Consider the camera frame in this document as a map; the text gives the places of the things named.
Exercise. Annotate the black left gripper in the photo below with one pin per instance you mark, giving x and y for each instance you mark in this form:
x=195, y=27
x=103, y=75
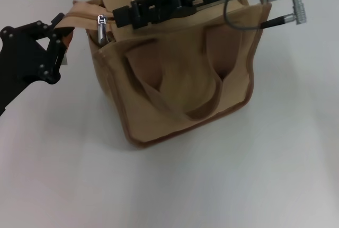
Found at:
x=18, y=53

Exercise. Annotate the silver metal zipper pull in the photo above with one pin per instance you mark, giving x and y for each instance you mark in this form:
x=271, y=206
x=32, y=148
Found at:
x=101, y=30

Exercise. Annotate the khaki canvas food bag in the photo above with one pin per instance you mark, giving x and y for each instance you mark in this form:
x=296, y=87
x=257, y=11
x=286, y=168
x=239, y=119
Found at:
x=180, y=79

